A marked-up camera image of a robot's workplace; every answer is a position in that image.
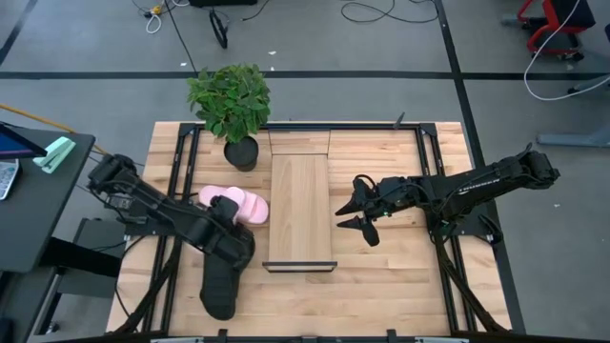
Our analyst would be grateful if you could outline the wooden shelf with black frame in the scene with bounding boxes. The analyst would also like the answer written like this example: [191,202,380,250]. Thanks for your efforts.
[261,127,338,273]

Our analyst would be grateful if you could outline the yellow rod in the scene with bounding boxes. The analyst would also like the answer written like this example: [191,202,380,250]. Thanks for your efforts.
[0,103,110,156]

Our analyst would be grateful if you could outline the white calculator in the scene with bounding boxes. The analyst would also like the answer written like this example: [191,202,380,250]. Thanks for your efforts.
[0,158,21,201]

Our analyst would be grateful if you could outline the black box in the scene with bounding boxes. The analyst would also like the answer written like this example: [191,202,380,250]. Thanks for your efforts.
[188,0,258,8]

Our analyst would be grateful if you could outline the black looped floor cable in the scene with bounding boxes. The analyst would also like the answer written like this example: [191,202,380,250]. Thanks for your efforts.
[340,0,439,24]

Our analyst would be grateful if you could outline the black foam slide sandal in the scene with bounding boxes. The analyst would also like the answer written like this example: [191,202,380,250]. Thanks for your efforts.
[198,237,256,321]

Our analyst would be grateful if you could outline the black rail with grey ends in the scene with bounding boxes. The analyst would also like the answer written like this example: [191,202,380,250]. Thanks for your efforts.
[150,327,471,343]

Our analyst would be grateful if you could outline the white and yellow cable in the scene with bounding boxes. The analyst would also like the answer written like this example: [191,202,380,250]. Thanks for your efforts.
[144,3,166,35]

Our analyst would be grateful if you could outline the black strap loop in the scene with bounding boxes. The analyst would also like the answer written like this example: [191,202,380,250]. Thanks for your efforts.
[208,8,230,50]

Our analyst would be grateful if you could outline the black aluminium table frame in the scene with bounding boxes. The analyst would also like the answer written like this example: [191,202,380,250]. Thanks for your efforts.
[113,121,514,334]

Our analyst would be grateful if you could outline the dark computer monitor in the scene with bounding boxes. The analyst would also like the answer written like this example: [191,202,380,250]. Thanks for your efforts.
[0,121,49,161]

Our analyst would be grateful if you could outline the long black cable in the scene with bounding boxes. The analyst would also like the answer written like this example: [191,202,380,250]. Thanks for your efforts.
[161,0,199,73]

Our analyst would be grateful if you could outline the mint green stapler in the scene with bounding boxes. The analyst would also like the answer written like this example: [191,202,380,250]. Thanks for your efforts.
[31,135,77,175]

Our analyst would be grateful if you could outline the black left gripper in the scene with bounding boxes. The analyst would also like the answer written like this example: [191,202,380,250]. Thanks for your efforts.
[190,194,250,259]

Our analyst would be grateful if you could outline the grey desk base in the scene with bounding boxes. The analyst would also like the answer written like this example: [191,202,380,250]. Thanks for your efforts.
[537,71,610,149]

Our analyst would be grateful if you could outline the black desk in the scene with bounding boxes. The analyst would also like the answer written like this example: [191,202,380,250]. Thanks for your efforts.
[0,124,96,275]

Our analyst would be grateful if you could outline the red and black chair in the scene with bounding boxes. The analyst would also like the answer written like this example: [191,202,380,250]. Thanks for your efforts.
[499,0,597,62]

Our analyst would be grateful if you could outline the green potted plant black pot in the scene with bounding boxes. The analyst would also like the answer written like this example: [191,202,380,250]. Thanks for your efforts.
[186,63,272,173]

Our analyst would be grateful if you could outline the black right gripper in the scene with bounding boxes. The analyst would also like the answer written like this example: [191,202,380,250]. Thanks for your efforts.
[334,172,417,249]

